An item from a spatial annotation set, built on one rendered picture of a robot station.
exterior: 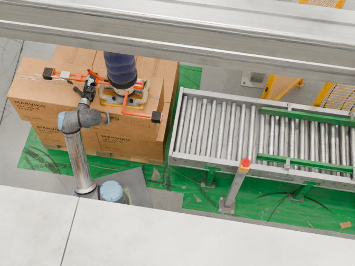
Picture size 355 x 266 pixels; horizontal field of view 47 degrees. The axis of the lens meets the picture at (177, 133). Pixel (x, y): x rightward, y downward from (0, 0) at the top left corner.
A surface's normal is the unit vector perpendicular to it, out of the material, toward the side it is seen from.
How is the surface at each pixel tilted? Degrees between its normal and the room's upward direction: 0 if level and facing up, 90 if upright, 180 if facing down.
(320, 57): 90
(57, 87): 0
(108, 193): 4
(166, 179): 0
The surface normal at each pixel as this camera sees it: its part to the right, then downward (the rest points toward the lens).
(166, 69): 0.03, -0.46
